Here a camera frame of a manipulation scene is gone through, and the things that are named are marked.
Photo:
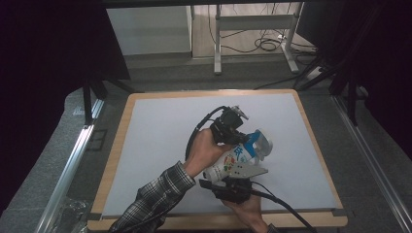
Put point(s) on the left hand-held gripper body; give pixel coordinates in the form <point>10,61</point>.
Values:
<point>226,126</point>

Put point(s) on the white cabinet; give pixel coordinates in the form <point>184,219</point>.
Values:
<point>149,30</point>

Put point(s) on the black floor bracket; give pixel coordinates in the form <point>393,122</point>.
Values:
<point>97,139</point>

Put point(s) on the blue and white milk carton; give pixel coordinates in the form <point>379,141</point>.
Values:
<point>226,163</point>

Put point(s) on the white power strip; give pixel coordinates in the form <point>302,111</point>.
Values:
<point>314,73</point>

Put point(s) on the person's right hand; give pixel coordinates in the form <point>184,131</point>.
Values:
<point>249,213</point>

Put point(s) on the person's left hand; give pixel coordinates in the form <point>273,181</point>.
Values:
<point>204,152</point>

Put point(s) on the aluminium rail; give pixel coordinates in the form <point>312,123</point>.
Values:
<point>69,171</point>
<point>372,161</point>

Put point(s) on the clear plastic bag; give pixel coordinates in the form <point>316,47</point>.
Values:
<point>69,213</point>

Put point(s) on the dark curtain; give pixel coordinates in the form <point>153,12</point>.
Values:
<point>48,64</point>
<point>382,64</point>

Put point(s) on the white table mat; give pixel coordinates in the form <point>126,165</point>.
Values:
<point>155,139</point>

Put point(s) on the black metal stand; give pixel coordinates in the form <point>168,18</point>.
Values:
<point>351,97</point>
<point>87,100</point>

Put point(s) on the white metal desk frame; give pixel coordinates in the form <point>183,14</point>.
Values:
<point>256,22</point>

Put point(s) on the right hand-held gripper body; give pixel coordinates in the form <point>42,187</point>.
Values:
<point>239,189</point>

